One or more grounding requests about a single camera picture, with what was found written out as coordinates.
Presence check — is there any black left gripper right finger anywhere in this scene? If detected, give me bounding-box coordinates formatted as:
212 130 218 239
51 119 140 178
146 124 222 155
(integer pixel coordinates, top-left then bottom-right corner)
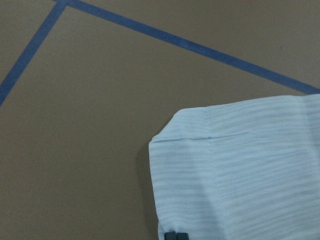
176 232 189 240

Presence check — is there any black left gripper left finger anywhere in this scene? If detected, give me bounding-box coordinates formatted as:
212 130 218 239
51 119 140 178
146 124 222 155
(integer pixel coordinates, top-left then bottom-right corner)
164 232 177 240

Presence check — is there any light blue button-up shirt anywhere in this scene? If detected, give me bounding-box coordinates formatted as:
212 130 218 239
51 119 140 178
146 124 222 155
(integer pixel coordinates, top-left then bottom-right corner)
148 94 320 240

